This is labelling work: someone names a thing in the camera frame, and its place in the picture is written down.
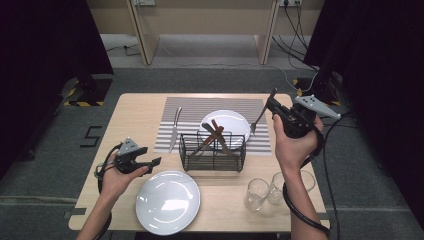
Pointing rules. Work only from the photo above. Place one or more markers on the silver utensil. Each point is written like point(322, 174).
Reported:
point(207, 128)

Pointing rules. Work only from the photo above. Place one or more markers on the person's right hand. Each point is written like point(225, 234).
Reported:
point(293, 153)

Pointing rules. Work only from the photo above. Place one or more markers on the white wall outlet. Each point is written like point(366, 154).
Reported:
point(295, 2)

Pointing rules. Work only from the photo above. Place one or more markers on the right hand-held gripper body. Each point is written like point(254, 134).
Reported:
point(298, 123)

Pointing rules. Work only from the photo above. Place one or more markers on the black stand base striped tape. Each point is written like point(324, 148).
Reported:
point(96, 90)
point(316, 90)

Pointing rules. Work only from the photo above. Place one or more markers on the black curtain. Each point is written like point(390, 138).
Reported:
point(40, 66)
point(383, 83)

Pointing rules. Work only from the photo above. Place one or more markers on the beige background desk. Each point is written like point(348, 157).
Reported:
point(146, 40)

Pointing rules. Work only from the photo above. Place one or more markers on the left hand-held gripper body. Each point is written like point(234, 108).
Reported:
point(128, 148)

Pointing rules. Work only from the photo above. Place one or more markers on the black tape piece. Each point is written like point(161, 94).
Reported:
point(322, 216)
point(76, 212)

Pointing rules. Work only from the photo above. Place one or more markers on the silver fork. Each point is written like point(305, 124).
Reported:
point(261, 114)

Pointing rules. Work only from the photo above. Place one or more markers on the white power strip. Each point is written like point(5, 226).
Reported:
point(143, 2)

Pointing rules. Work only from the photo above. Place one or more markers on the white plate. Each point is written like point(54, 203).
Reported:
point(166, 203)
point(233, 120)

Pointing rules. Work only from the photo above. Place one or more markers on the silver table knife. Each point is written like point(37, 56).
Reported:
point(174, 133)

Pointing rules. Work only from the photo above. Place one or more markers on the person's left hand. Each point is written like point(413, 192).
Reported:
point(115, 183)

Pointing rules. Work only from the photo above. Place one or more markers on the striped placemat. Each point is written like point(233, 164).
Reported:
point(200, 106)

